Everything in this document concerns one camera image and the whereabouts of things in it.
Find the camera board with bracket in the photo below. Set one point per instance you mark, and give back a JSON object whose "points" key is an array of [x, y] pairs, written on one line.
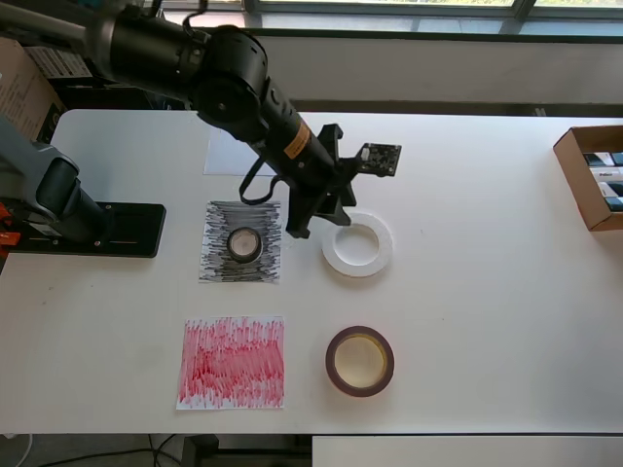
{"points": [[382, 159]]}

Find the black tape roll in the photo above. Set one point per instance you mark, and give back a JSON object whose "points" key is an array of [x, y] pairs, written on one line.
{"points": [[245, 259]]}

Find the open shallow cardboard box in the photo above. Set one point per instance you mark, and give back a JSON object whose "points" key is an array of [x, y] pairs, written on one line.
{"points": [[569, 160]]}

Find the white panel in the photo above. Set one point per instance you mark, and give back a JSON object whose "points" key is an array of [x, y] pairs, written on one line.
{"points": [[438, 452]]}

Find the red tape roll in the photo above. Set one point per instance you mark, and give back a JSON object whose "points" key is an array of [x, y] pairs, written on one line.
{"points": [[362, 390]]}

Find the white tape roll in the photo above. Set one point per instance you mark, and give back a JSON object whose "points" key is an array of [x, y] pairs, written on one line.
{"points": [[360, 270]]}

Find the black table leg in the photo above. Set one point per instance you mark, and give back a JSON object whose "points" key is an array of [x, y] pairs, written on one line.
{"points": [[199, 452]]}

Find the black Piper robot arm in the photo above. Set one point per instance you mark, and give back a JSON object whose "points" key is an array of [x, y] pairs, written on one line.
{"points": [[233, 73]]}

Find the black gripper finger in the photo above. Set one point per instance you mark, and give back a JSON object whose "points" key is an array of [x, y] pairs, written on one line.
{"points": [[336, 214], [302, 214]]}

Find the tall GX760A cardboard box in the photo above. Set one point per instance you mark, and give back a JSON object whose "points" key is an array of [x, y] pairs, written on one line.
{"points": [[19, 97]]}

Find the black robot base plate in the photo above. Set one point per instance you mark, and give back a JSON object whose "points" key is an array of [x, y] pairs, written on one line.
{"points": [[136, 228]]}

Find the blank white paper sheet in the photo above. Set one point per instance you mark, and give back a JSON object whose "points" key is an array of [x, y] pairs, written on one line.
{"points": [[229, 160]]}

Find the small black white carton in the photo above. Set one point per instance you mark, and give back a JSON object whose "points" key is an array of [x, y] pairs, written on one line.
{"points": [[606, 174], [614, 204], [601, 159], [611, 190]]}

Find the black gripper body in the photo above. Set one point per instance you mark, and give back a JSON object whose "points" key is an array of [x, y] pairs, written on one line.
{"points": [[331, 187]]}

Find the black box white label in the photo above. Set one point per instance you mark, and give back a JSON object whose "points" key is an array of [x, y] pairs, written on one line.
{"points": [[58, 63]]}

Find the red scribbled paper sheet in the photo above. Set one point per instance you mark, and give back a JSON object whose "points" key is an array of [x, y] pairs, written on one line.
{"points": [[229, 365]]}

